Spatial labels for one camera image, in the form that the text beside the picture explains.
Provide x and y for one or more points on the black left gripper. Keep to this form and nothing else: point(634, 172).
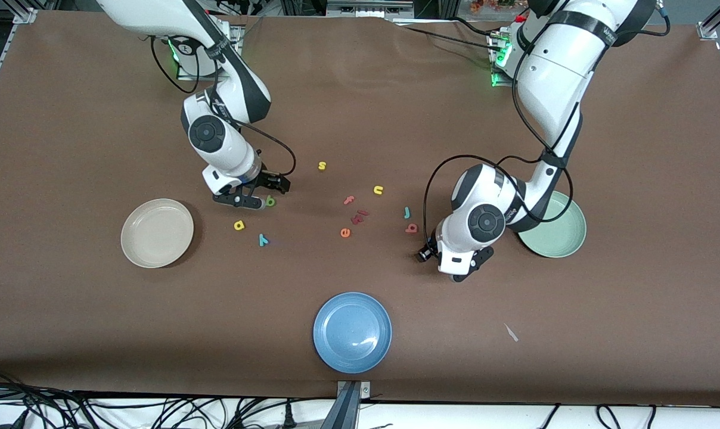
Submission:
point(427, 252)

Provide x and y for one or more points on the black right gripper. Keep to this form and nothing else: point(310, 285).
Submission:
point(270, 181)

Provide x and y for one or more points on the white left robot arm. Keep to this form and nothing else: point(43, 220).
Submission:
point(551, 71)

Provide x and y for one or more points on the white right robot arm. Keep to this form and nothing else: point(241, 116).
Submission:
point(208, 134)

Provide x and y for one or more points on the brown table cover sheet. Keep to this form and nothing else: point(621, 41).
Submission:
point(360, 119)

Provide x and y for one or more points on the blue plate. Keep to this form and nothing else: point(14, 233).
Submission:
point(351, 330)

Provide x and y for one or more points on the white paper scrap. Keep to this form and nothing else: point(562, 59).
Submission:
point(511, 332)

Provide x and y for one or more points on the beige brown plate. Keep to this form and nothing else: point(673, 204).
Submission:
point(157, 232)

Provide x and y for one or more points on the light green plate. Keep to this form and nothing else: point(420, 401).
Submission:
point(559, 235)

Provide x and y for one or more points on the grey power strip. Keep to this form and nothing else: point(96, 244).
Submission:
point(366, 9)

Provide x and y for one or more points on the black power plug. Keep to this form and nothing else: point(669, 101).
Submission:
point(288, 416)

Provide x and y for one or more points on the orange artificial flowers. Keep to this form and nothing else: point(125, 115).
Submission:
point(491, 5)

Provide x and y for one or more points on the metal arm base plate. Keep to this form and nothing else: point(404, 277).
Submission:
point(498, 82)
point(187, 77)

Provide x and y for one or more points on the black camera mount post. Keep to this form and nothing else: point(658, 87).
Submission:
point(345, 411)

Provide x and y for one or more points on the aluminium frame profile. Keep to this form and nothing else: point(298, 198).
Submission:
point(23, 16)
point(708, 28)

